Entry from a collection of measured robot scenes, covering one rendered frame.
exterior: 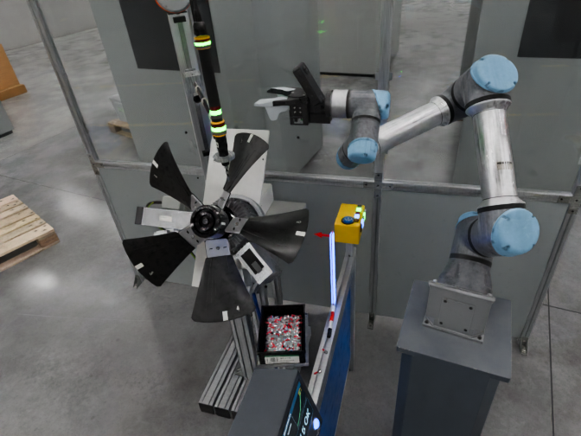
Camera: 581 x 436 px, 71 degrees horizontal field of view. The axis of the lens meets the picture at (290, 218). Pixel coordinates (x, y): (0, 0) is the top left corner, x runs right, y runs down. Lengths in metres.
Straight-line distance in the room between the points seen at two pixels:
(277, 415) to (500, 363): 0.69
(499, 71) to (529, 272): 1.35
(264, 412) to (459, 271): 0.67
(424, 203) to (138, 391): 1.86
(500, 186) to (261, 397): 0.78
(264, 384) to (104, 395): 1.83
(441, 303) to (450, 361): 0.16
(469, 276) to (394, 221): 0.99
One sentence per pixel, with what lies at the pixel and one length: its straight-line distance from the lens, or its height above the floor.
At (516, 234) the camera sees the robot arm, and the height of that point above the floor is 1.37.
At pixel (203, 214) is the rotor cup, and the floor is 1.24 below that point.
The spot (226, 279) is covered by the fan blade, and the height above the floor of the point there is 1.03.
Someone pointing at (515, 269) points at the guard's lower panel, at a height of 0.55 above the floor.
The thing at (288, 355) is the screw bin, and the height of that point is 0.86.
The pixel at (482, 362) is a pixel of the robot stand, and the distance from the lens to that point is 1.33.
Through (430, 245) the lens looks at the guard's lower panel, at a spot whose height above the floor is 0.64.
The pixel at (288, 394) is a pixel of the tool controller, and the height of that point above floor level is 1.25.
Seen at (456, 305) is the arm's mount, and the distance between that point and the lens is 1.27.
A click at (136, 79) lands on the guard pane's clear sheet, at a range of 2.33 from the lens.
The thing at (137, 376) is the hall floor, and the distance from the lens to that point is 2.69.
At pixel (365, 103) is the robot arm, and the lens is 1.11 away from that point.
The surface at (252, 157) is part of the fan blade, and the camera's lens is 1.45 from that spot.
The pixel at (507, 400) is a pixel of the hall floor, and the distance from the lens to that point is 2.52.
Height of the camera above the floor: 2.02
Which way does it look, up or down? 34 degrees down
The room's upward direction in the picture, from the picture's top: 6 degrees counter-clockwise
